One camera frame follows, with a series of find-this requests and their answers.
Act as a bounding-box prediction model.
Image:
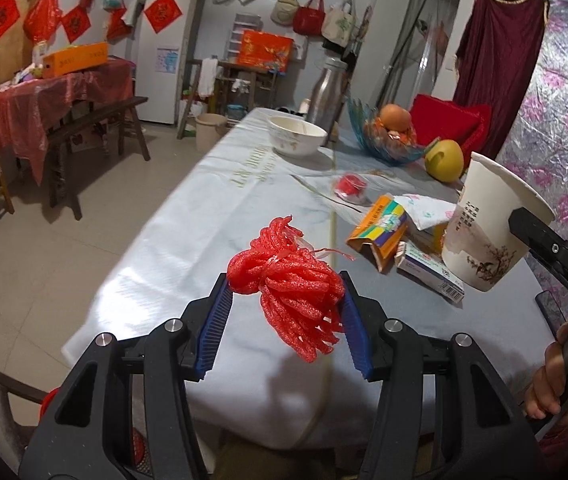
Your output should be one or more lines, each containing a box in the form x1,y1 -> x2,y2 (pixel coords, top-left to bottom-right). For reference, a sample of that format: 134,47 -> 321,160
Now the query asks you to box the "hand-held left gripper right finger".
339,270 -> 549,480

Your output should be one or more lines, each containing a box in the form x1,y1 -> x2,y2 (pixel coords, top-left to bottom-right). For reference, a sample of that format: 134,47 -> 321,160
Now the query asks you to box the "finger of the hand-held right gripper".
508,207 -> 568,302

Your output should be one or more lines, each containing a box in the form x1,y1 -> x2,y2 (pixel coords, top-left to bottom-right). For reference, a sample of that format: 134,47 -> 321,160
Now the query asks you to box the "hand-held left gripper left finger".
19,272 -> 237,480

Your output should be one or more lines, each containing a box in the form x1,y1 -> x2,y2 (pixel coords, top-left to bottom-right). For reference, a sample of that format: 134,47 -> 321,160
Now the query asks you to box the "white printed paper cup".
441,151 -> 557,292

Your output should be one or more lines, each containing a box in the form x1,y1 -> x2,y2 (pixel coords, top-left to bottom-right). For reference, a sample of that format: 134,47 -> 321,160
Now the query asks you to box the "red foam fruit net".
226,216 -> 347,365

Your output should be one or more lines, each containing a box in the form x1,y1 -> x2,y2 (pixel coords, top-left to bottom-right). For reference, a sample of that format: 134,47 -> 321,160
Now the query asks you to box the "person's right hand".
524,322 -> 568,421

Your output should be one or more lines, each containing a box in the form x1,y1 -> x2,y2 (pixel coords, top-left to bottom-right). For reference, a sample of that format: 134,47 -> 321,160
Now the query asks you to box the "white medicine box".
395,241 -> 466,303

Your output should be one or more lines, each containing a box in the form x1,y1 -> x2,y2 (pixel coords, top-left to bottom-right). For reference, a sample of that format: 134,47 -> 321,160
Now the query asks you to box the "orange green paper carton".
346,196 -> 409,273

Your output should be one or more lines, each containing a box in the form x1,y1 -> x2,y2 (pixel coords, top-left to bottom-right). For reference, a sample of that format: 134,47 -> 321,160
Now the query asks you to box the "yellow packet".
424,223 -> 447,256

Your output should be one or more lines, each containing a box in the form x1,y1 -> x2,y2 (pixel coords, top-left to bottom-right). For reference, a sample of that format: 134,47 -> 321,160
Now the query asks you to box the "pink floral foil sheet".
494,0 -> 568,281

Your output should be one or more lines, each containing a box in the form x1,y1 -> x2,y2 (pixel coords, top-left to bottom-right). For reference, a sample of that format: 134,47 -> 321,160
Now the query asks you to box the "white floral wrapper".
394,194 -> 459,231

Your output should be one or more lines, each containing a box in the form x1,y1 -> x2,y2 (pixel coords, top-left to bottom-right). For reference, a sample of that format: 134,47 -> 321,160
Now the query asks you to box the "yellow pomelo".
424,139 -> 466,183

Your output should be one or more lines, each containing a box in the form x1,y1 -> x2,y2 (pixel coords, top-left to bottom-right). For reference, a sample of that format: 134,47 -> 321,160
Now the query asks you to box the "small red wrapped item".
333,172 -> 369,205

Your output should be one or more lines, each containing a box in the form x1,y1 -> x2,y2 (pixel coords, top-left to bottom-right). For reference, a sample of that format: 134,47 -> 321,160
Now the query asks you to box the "red cushion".
409,94 -> 493,161

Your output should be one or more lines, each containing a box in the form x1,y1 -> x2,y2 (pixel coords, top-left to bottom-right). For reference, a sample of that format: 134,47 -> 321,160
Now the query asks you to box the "blue glass fruit bowl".
346,97 -> 439,165

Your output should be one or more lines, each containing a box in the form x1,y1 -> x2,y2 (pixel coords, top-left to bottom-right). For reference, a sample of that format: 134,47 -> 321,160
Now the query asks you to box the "dark red curtain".
454,0 -> 549,161

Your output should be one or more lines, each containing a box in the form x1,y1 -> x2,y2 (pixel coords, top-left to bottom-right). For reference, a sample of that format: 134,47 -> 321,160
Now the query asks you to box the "beige plastic bucket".
195,113 -> 228,151

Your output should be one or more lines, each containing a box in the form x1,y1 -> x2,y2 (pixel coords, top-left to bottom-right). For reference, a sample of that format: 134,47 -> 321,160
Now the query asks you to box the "white ceramic bowl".
267,116 -> 328,158

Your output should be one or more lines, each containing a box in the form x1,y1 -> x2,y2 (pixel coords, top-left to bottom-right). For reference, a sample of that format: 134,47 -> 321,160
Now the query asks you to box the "reddish apple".
380,104 -> 413,132

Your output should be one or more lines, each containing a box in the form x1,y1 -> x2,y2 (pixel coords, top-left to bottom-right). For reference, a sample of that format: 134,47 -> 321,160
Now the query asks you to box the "worn wooden armchair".
0,367 -> 55,461

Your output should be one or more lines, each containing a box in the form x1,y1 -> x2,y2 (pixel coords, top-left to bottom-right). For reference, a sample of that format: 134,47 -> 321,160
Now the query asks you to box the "stainless steel bottle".
310,56 -> 352,131

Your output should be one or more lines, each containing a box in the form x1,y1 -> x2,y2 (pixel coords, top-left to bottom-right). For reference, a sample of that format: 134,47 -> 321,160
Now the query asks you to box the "white refrigerator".
134,0 -> 205,125

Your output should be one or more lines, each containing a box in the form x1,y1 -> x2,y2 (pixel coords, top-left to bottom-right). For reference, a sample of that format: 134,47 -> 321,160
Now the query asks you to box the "dark wooden bench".
46,96 -> 151,221

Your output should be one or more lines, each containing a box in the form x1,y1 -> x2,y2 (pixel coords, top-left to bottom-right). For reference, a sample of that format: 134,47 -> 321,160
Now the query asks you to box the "small wooden stand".
219,60 -> 285,121

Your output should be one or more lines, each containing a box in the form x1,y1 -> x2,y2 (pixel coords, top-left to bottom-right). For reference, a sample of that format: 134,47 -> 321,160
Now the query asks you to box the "white hanging towel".
199,58 -> 219,98

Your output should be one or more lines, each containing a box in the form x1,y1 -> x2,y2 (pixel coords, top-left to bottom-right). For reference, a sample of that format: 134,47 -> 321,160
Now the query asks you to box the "paper calendar sheet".
156,47 -> 179,75

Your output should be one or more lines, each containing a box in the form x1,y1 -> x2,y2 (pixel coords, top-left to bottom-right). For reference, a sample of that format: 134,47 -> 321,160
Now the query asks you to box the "table with red cloth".
0,57 -> 135,186

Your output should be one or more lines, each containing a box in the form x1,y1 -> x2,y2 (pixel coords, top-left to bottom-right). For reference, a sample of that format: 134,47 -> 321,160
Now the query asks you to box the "red gift box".
239,30 -> 295,72

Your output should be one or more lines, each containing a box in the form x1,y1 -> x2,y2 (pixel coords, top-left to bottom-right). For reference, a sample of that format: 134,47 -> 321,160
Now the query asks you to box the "orange cardboard box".
43,41 -> 110,78

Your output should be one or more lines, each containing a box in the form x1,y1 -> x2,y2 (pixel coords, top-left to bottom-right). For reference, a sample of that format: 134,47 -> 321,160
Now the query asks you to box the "white drawer unit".
226,14 -> 265,61

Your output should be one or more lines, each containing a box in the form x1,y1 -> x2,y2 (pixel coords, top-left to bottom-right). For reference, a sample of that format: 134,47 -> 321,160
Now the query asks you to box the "white tote bag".
321,0 -> 357,46

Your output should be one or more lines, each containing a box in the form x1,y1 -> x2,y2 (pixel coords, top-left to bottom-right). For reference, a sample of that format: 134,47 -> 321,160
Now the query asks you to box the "red hanging bag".
292,0 -> 325,37

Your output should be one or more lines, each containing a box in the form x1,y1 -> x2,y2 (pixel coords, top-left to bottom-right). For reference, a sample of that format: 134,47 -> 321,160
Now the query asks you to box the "red hanging decoration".
106,7 -> 130,41

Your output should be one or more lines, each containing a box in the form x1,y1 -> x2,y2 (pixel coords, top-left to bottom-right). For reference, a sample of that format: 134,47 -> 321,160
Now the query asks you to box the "beige hanging bag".
270,0 -> 299,25

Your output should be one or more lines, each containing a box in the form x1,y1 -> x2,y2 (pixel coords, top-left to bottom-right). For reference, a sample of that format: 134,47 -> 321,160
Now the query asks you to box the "red plastic bag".
24,0 -> 64,43

